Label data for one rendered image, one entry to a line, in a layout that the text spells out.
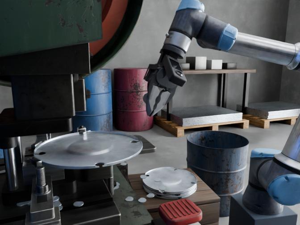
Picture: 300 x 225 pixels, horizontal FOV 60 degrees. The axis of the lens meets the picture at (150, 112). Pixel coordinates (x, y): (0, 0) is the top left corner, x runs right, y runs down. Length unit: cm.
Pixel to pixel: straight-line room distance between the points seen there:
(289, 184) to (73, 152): 65
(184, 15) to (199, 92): 405
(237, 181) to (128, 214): 122
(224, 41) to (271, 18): 501
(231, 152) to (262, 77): 411
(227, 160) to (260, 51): 90
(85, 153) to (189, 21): 47
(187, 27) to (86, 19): 36
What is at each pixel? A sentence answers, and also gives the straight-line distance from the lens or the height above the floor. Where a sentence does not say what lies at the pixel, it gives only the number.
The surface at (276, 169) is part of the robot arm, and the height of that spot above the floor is 67.
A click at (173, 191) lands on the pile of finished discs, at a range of 132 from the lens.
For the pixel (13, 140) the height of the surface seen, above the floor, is 85.
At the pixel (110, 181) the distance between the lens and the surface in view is 74.
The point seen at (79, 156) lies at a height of 78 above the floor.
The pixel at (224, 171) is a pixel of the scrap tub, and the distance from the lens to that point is 174.
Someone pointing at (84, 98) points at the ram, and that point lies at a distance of 66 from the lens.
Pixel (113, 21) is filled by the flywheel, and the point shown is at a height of 116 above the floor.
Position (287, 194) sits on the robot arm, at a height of 60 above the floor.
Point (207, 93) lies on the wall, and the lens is 491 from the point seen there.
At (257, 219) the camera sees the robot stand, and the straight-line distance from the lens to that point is 110.
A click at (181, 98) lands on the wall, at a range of 463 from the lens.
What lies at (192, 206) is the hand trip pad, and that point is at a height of 76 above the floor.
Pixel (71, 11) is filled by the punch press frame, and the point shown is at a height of 111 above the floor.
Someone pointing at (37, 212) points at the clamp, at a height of 75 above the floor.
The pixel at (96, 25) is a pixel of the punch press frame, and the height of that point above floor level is 108.
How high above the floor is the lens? 102
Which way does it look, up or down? 12 degrees down
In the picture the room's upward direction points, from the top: straight up
